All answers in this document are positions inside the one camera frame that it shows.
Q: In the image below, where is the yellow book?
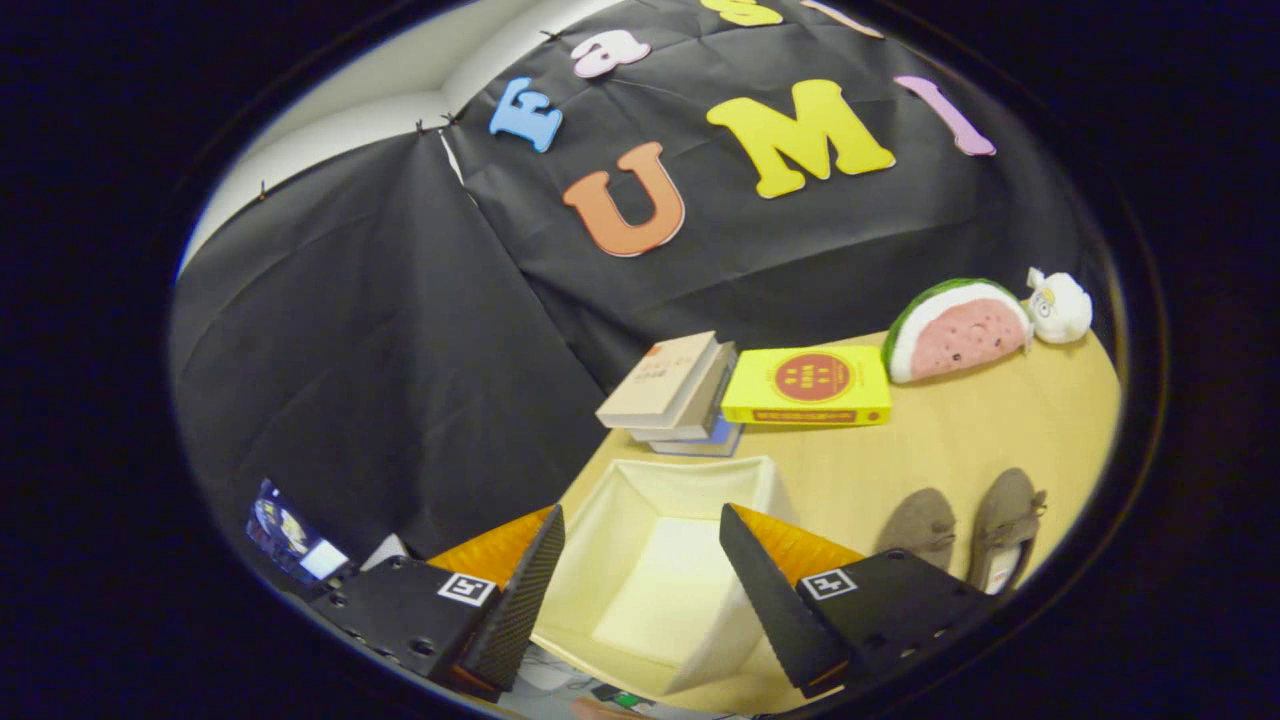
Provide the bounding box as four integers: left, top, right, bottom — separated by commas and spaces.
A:
720, 345, 893, 428

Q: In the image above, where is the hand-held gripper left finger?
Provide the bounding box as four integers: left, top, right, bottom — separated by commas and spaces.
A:
310, 503, 567, 703

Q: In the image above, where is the white plush toy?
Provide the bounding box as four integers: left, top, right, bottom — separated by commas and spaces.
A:
1025, 267, 1094, 345

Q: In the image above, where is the cream fabric storage box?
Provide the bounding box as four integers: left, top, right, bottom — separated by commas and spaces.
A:
530, 456, 801, 696

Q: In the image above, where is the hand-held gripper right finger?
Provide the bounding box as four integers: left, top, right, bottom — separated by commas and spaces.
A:
719, 503, 1001, 699

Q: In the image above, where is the brown fuzzy slipper shoe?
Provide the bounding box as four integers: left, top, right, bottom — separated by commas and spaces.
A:
965, 467, 1048, 596
875, 487, 958, 573

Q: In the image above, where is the black backdrop cloth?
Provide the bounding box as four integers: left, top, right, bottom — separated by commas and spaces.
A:
170, 0, 1111, 576

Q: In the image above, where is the blue book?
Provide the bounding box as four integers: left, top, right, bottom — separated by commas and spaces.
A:
650, 418, 746, 458

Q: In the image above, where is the computer screen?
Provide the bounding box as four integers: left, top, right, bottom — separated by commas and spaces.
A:
248, 478, 353, 583

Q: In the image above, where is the watermelon slice plush toy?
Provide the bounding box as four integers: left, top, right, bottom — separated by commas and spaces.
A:
882, 278, 1034, 385

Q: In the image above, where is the grey book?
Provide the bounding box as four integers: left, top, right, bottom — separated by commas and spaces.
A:
628, 340, 739, 443

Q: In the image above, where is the beige book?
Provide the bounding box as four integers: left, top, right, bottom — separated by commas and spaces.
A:
596, 331, 721, 431

